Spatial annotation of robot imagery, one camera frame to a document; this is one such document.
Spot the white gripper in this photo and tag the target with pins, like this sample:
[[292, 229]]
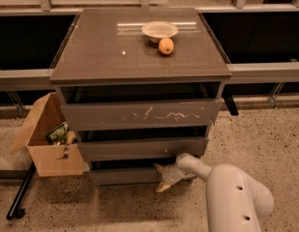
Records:
[[169, 175]]

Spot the grey bottom drawer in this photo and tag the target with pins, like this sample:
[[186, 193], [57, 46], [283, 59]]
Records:
[[125, 176]]

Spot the grey drawer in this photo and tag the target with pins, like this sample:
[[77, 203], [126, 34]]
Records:
[[125, 176], [140, 115], [142, 149]]

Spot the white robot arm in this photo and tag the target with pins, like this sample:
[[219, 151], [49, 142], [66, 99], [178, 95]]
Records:
[[235, 201]]

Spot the grey middle drawer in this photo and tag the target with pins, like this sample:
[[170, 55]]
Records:
[[142, 149]]

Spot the grey top drawer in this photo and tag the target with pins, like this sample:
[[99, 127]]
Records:
[[140, 115]]

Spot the grey drawer cabinet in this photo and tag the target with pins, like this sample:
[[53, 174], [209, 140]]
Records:
[[107, 59]]

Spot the cardboard box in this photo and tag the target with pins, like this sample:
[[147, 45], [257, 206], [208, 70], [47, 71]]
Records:
[[50, 160]]

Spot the green snack bag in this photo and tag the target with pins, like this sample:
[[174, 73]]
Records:
[[58, 135]]

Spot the orange fruit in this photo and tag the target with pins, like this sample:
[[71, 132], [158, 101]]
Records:
[[166, 46]]

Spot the white bowl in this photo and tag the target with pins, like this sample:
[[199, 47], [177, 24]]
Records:
[[158, 30]]

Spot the black metal floor stand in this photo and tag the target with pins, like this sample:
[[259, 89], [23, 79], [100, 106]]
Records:
[[25, 176]]

